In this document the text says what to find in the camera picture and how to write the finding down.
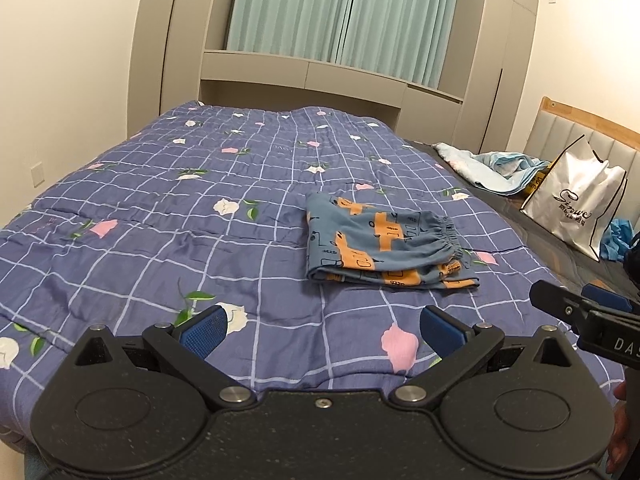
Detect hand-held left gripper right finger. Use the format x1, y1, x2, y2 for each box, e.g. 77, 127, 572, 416
387, 305, 577, 407

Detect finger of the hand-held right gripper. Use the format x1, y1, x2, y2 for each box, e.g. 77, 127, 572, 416
581, 283, 634, 315
530, 280, 594, 333

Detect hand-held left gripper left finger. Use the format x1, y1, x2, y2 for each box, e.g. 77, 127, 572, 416
65, 304, 257, 409

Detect blue pants with orange print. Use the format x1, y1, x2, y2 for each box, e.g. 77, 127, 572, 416
305, 191, 482, 291

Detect person's right hand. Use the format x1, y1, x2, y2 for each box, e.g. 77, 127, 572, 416
606, 381, 640, 476

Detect blue crumpled cloth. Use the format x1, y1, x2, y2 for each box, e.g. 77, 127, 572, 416
600, 217, 639, 261

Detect white shopping bag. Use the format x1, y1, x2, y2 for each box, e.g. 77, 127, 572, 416
520, 134, 629, 262

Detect yellow packet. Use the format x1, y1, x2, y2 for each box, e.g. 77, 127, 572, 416
525, 162, 552, 199

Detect blue checked floral quilt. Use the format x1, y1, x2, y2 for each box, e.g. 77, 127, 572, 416
0, 101, 629, 442

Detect light blue blanket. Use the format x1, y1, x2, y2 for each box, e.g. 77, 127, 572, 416
432, 141, 551, 196

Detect wooden headboard with grey padding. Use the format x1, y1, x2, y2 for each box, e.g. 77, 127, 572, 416
522, 95, 640, 202

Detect beige tall wardrobe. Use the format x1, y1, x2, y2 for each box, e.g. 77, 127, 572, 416
452, 0, 542, 157
125, 0, 246, 139

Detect beige window shelf cabinet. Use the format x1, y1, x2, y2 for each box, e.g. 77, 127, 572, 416
197, 49, 464, 137

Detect pale green curtain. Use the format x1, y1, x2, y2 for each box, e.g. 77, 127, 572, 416
226, 0, 464, 89

